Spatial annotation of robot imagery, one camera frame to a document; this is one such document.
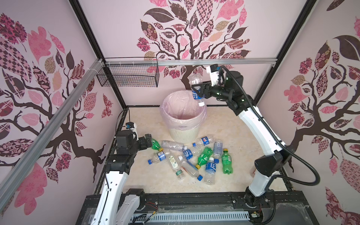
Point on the black wire mesh basket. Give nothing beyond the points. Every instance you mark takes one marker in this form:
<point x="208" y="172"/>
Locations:
<point x="130" y="72"/>

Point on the aluminium rail left wall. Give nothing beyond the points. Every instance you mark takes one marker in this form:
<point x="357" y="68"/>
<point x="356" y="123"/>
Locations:
<point x="16" y="176"/>

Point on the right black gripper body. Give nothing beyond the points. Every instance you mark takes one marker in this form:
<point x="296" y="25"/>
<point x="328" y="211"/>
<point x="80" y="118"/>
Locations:
<point x="218" y="92"/>

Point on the white cap blue label bottle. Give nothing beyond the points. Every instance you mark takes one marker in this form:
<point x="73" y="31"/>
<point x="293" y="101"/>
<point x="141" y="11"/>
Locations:
<point x="210" y="172"/>

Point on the green cap clear bottle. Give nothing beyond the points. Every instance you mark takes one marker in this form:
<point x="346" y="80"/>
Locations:
<point x="175" y="166"/>

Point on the pink plastic bin liner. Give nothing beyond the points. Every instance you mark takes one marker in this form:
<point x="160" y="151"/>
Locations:
<point x="181" y="111"/>

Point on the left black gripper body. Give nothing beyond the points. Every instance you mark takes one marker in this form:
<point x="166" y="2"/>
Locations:
<point x="142" y="144"/>

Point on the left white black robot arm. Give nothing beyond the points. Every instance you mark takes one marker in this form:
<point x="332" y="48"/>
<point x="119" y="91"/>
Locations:
<point x="110" y="209"/>

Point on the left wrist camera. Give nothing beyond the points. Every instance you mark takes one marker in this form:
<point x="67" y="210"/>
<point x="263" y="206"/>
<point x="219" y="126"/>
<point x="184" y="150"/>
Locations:
<point x="133" y="127"/>

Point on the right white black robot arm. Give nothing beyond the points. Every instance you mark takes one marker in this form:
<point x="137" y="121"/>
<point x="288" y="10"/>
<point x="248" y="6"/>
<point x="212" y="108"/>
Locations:
<point x="227" y="87"/>

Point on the red orange label bottle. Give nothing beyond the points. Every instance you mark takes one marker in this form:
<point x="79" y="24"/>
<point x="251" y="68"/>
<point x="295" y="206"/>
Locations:
<point x="252" y="171"/>

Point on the white ribbed trash bin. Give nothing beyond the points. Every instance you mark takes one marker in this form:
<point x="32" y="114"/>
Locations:
<point x="184" y="136"/>

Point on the green sprite bottle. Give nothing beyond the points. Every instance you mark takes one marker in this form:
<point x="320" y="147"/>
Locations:
<point x="226" y="162"/>
<point x="204" y="157"/>

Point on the aluminium rail wall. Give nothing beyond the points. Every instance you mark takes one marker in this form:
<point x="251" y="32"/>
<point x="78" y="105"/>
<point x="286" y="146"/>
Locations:
<point x="16" y="176"/>
<point x="245" y="61"/>

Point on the pepsi label clear bottle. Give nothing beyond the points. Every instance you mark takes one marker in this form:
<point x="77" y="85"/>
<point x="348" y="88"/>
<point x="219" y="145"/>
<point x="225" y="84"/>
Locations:
<point x="203" y="141"/>

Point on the aluminium rail back wall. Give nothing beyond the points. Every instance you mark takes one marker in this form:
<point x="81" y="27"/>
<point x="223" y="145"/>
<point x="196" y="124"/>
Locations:
<point x="245" y="61"/>

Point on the blue cap clear bottle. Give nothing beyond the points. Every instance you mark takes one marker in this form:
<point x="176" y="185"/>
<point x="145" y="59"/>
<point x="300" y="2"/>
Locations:
<point x="191" y="170"/>

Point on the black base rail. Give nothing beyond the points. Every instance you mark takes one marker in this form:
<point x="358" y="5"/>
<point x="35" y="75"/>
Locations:
<point x="277" y="208"/>

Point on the clear bottle pale blue label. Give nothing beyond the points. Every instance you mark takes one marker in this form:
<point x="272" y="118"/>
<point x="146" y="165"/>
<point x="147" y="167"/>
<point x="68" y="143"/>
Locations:
<point x="217" y="150"/>

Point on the white slotted cable duct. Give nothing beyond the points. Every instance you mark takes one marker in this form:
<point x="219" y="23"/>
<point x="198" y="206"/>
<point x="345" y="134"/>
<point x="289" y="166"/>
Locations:
<point x="190" y="217"/>

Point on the clear crushed bottle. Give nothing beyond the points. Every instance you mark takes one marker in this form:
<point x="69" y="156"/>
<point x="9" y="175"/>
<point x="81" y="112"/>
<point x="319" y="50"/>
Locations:
<point x="175" y="146"/>

